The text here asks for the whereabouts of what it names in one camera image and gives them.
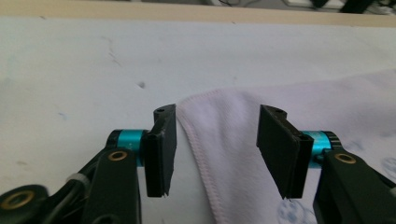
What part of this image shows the white grid mat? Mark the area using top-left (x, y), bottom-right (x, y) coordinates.
top-left (0, 17), bottom-right (396, 224)

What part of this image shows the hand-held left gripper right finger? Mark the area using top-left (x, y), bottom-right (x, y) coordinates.
top-left (256, 104), bottom-right (342, 200)

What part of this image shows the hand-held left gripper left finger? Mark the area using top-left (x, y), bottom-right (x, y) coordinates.
top-left (106, 104), bottom-right (177, 199)

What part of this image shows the pale lilac towel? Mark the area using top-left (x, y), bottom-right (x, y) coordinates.
top-left (177, 68), bottom-right (396, 224)

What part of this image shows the black metal stand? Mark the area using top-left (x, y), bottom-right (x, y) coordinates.
top-left (339, 0), bottom-right (379, 14)

